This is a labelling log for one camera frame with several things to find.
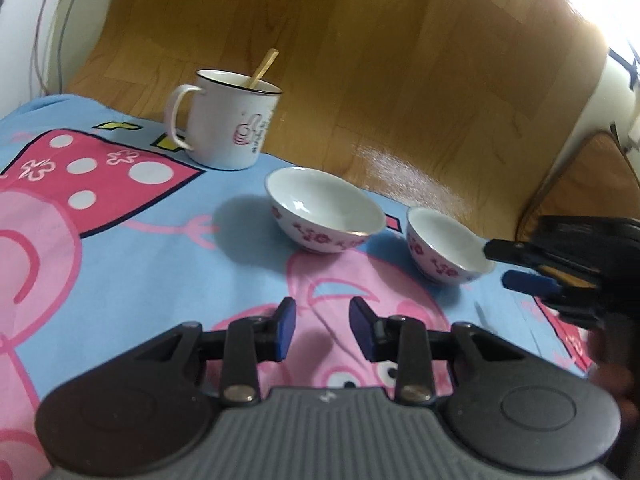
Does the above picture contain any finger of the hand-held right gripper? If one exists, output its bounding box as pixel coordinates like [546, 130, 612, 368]
[482, 239, 551, 267]
[501, 269, 563, 298]

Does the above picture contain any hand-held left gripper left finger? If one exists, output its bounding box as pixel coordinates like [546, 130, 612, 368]
[132, 297, 297, 407]

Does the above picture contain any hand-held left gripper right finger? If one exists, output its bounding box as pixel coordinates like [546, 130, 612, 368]
[348, 297, 523, 406]

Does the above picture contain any small pink floral bowl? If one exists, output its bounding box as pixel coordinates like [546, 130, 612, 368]
[406, 207, 497, 286]

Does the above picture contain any large pink floral bowl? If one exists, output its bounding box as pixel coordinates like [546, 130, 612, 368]
[264, 166, 387, 255]

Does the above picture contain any person's right hand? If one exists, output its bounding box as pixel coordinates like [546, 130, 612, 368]
[587, 329, 635, 403]

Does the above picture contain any brown cushion mat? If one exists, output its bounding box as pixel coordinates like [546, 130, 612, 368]
[516, 129, 640, 247]

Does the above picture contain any white fabric with dark print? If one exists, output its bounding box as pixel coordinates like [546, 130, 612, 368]
[550, 42, 640, 173]

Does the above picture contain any blue cartoon pig blanket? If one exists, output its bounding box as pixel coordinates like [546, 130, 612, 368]
[0, 92, 601, 461]

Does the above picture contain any white mug with thumb print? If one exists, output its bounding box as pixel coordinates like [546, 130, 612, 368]
[163, 69, 283, 171]

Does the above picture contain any wooden stick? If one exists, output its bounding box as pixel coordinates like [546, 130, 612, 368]
[247, 49, 280, 88]

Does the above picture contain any thin pink cable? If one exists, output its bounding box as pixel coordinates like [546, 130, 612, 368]
[29, 0, 58, 92]

